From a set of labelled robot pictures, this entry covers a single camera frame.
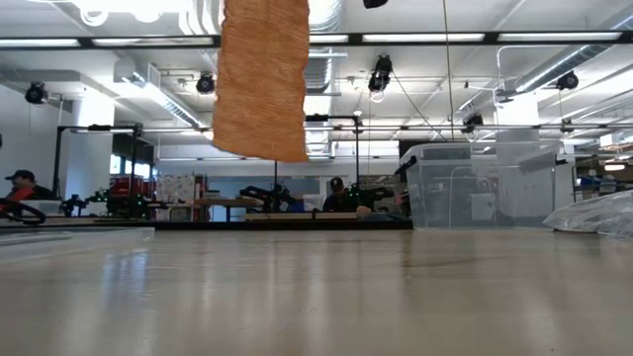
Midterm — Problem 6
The orange elastic bandage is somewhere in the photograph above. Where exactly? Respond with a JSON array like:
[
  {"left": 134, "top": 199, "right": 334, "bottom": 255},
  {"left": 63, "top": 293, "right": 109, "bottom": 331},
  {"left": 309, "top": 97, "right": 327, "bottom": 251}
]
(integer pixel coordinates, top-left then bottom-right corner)
[{"left": 212, "top": 0, "right": 312, "bottom": 164}]

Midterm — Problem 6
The black ceiling spotlight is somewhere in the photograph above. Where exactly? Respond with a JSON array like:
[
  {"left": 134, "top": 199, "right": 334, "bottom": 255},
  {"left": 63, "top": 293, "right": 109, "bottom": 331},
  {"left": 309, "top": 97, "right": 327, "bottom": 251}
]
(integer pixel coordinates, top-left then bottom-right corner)
[
  {"left": 24, "top": 81, "right": 49, "bottom": 106},
  {"left": 556, "top": 70, "right": 581, "bottom": 92},
  {"left": 462, "top": 113, "right": 485, "bottom": 134},
  {"left": 368, "top": 53, "right": 395, "bottom": 94},
  {"left": 195, "top": 71, "right": 218, "bottom": 96}
]

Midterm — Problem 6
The white ceiling pipe bundle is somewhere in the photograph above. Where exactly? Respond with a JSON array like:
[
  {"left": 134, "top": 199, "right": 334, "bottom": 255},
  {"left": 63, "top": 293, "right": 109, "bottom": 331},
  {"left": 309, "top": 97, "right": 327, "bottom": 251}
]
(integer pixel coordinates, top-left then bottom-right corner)
[{"left": 180, "top": 0, "right": 224, "bottom": 75}]

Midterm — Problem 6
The person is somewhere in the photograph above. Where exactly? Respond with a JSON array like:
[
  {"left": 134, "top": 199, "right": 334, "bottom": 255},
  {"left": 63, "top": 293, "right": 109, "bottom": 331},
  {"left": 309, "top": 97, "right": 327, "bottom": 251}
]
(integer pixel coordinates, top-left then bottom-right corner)
[
  {"left": 321, "top": 176, "right": 358, "bottom": 214},
  {"left": 3, "top": 168, "right": 54, "bottom": 202}
]

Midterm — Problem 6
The overhead black light bar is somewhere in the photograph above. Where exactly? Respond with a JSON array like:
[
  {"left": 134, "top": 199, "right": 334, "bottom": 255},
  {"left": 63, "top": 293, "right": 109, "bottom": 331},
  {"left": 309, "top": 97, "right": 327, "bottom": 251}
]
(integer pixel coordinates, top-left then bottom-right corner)
[{"left": 0, "top": 30, "right": 633, "bottom": 49}]

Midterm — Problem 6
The clear plastic storage box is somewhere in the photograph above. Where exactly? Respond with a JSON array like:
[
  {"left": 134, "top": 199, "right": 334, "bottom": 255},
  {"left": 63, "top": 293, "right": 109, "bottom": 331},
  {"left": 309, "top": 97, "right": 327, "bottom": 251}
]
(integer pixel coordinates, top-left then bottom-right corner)
[{"left": 398, "top": 139, "right": 566, "bottom": 231}]

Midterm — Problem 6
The brown wooden table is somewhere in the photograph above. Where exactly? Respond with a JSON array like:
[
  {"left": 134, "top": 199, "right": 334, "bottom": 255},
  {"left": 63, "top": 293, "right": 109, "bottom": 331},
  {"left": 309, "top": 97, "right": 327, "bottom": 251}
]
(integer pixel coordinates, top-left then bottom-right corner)
[{"left": 194, "top": 196, "right": 264, "bottom": 223}]

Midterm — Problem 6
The white patterned panel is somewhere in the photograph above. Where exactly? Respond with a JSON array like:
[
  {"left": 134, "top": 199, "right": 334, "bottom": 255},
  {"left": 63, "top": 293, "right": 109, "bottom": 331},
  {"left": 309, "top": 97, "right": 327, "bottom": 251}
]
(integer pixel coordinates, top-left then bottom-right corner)
[{"left": 156, "top": 173, "right": 197, "bottom": 204}]

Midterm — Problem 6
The storage shelf with blue bins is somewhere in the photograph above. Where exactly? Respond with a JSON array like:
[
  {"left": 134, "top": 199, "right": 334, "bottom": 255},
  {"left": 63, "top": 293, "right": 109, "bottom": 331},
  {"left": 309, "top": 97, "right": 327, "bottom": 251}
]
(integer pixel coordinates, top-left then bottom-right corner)
[{"left": 572, "top": 156, "right": 633, "bottom": 199}]

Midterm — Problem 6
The clear plastic bag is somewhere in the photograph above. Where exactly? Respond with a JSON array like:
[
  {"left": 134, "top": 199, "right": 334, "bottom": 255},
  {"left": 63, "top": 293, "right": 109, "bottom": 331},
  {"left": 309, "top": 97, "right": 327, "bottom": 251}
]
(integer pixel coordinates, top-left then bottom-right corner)
[{"left": 542, "top": 189, "right": 633, "bottom": 239}]

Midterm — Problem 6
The red plastic object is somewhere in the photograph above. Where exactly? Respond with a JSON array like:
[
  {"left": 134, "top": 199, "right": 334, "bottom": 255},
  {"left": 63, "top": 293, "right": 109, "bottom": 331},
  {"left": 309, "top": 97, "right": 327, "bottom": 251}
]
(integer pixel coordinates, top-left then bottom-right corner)
[{"left": 0, "top": 186, "right": 32, "bottom": 212}]

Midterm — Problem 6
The ribbed silver air duct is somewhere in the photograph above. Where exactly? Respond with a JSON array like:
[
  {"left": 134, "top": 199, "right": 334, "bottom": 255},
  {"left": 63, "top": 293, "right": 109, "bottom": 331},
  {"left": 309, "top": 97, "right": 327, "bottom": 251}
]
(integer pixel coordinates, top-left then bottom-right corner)
[{"left": 306, "top": 0, "right": 343, "bottom": 95}]

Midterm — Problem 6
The thin hanging black cable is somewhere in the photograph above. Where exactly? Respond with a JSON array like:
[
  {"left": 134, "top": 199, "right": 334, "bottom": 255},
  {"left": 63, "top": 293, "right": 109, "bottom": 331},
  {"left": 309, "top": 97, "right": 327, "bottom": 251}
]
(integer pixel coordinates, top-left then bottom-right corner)
[{"left": 441, "top": 0, "right": 455, "bottom": 142}]

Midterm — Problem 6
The black robot station frame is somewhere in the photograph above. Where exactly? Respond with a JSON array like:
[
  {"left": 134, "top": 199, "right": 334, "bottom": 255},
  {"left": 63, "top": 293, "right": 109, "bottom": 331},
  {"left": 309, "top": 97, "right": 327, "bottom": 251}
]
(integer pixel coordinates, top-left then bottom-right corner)
[
  {"left": 50, "top": 123, "right": 145, "bottom": 219},
  {"left": 273, "top": 113, "right": 361, "bottom": 199}
]

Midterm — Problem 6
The grey round ceiling duct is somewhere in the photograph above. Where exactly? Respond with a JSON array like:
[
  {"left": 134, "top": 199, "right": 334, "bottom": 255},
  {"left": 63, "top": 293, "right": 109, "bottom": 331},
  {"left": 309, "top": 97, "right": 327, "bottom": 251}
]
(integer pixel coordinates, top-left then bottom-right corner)
[{"left": 497, "top": 13, "right": 633, "bottom": 98}]

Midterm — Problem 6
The black aluminium table frame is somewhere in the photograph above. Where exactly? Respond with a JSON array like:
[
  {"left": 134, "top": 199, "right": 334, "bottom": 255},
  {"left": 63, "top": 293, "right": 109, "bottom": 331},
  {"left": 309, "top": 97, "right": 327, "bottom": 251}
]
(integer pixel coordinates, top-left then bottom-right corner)
[{"left": 0, "top": 219, "right": 414, "bottom": 232}]

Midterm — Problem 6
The black cable loop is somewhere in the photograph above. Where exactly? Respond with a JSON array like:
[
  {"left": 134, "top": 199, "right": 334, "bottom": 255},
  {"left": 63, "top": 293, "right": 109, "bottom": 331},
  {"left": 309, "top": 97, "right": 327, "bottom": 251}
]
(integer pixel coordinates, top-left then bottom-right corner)
[{"left": 0, "top": 196, "right": 47, "bottom": 226}]

